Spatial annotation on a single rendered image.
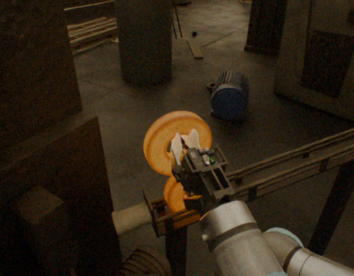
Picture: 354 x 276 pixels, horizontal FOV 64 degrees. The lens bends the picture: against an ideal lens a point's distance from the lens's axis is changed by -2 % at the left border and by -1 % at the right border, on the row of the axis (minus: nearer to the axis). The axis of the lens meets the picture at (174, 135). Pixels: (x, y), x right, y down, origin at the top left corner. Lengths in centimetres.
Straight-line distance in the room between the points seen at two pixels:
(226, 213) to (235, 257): 7
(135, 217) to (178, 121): 26
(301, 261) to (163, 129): 36
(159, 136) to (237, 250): 27
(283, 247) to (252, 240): 16
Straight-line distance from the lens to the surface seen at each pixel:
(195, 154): 52
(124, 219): 72
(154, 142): 60
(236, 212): 48
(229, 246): 46
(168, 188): 71
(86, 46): 454
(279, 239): 65
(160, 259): 85
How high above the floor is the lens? 123
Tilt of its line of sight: 33 degrees down
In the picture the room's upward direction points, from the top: straight up
